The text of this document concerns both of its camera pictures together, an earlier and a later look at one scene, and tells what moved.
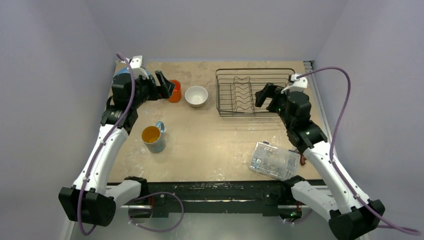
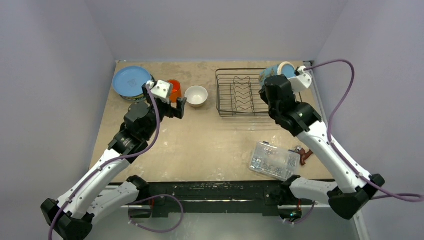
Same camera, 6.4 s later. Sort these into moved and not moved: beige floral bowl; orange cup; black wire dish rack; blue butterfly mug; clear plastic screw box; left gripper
Moved: left gripper; blue butterfly mug
Not moved: orange cup; beige floral bowl; clear plastic screw box; black wire dish rack
